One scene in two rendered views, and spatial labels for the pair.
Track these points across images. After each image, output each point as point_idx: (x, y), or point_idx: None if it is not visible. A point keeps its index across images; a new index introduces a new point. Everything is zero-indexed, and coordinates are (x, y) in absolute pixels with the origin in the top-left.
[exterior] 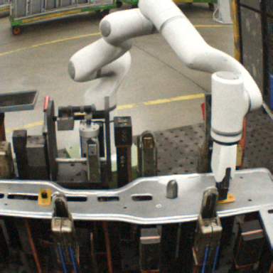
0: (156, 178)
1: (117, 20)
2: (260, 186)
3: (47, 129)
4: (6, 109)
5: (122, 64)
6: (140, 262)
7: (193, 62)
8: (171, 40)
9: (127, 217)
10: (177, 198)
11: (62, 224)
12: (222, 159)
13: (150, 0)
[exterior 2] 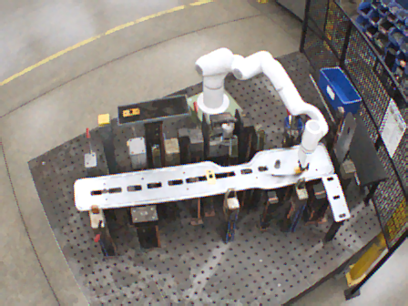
0: (266, 152)
1: (246, 71)
2: (321, 158)
3: (207, 134)
4: (170, 117)
5: None
6: (265, 209)
7: (295, 114)
8: (284, 99)
9: (260, 185)
10: (280, 168)
11: (234, 203)
12: (306, 159)
13: (271, 69)
